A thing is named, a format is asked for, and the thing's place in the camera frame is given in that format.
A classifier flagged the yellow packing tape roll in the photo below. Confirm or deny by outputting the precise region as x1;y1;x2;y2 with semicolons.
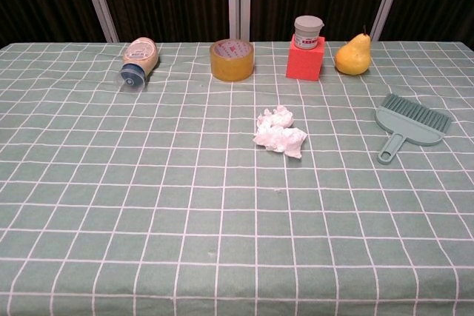
210;38;256;82

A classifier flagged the red foam cube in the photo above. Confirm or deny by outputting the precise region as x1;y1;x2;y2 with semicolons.
285;34;326;82

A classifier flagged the beige squeeze sauce bottle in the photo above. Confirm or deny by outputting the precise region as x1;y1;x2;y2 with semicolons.
113;36;160;94

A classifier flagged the yellow pear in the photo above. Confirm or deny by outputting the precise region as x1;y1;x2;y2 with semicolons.
334;25;373;75

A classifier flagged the green white checked tablecloth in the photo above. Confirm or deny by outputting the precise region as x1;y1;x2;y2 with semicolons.
0;40;474;316

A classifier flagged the small green hand broom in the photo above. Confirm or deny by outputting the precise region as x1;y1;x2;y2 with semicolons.
374;93;453;165

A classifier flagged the small grey lidded jar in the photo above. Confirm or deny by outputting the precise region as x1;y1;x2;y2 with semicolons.
293;15;325;50

